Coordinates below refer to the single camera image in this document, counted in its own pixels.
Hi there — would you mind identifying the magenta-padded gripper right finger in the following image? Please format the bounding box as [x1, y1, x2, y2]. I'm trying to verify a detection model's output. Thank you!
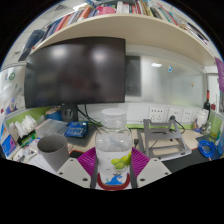
[129, 146, 172, 189]

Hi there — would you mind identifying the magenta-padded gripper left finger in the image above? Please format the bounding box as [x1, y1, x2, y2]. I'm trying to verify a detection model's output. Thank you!
[56, 146, 100, 190]

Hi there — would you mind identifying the clear plastic water bottle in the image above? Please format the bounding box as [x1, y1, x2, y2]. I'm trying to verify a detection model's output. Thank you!
[94, 108, 133, 190]

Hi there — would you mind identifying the grey cup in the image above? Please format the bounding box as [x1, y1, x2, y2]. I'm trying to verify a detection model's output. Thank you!
[37, 133, 70, 173]

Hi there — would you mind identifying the blue circuit board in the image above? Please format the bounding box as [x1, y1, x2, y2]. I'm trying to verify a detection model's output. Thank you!
[63, 120, 89, 138]

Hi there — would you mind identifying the grey metal laptop stand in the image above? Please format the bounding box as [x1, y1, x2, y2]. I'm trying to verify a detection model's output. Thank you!
[137, 117, 194, 161]

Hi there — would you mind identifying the clear plastic box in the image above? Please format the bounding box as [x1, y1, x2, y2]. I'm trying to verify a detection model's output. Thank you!
[34, 119, 69, 138]

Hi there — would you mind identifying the blue round container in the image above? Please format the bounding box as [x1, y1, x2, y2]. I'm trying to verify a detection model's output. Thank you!
[44, 107, 63, 122]

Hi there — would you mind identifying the white tissue stack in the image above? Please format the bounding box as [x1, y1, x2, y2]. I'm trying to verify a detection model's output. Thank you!
[9, 114, 38, 138]

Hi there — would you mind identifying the white round jar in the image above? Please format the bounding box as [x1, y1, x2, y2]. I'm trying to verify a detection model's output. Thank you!
[194, 109, 209, 129]

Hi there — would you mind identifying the dark wine bottle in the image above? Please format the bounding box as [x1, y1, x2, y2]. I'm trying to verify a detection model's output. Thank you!
[203, 89, 212, 113]

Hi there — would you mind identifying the black computer monitor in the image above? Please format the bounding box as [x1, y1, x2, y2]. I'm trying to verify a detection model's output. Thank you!
[23, 36, 127, 123]

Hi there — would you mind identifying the purple hanging sign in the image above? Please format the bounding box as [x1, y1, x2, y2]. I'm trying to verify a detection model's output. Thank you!
[214, 57, 224, 94]

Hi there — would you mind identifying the white wall socket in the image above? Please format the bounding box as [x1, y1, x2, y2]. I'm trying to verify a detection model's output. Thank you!
[182, 108, 195, 124]
[148, 106, 165, 123]
[167, 107, 182, 123]

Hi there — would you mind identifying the blue coiled cable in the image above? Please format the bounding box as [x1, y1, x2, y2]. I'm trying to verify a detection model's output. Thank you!
[197, 139, 218, 158]

